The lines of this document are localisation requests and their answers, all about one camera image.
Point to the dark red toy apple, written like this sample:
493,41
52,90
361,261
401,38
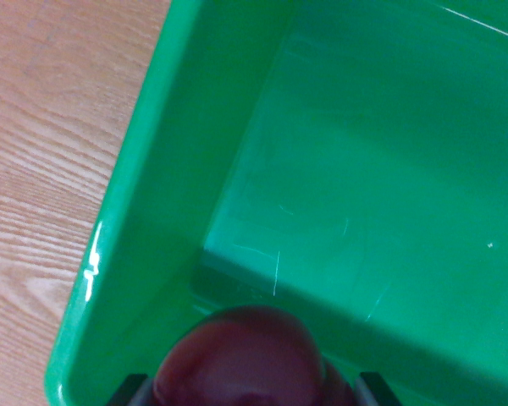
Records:
245,363

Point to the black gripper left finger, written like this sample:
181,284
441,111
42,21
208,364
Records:
129,391

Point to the green plastic bin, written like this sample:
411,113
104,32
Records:
343,169

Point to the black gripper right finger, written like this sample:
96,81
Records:
374,391

